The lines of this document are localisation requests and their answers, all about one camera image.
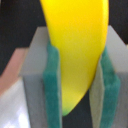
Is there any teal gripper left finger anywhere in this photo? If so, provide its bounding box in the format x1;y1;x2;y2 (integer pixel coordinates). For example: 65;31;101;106
20;27;62;128

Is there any yellow toy banana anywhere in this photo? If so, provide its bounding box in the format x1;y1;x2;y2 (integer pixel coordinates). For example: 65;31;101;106
40;0;108;115

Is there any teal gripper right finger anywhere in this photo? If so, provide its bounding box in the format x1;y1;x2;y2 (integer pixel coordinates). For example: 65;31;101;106
89;26;128;128

